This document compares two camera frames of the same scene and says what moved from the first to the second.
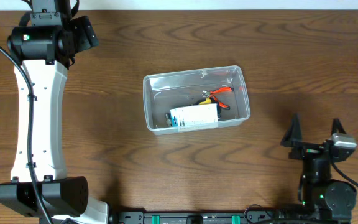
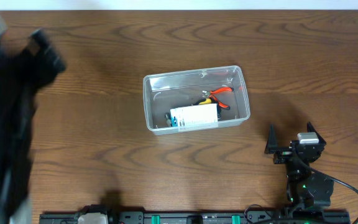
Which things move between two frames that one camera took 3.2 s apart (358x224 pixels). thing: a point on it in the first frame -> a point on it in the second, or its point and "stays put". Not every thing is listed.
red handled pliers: x=207 y=93 stays put
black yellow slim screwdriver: x=219 y=112 stays put
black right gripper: x=306 y=150 -> x=282 y=155
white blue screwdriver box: x=199 y=116 stays put
